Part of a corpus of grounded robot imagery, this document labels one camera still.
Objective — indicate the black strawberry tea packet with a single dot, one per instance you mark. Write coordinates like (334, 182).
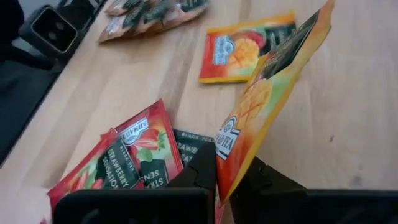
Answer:
(189, 146)

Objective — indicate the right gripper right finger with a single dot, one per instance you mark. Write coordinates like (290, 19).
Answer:
(295, 205)

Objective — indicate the small black camera box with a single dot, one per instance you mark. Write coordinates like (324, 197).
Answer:
(53, 31)

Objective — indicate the orange mango tea packet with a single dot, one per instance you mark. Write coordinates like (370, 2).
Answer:
(236, 53)
(264, 109)

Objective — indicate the red strawberry tea packet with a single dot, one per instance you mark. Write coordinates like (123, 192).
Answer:
(102, 174)
(152, 140)

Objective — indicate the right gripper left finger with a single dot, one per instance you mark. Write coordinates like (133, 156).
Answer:
(155, 205)

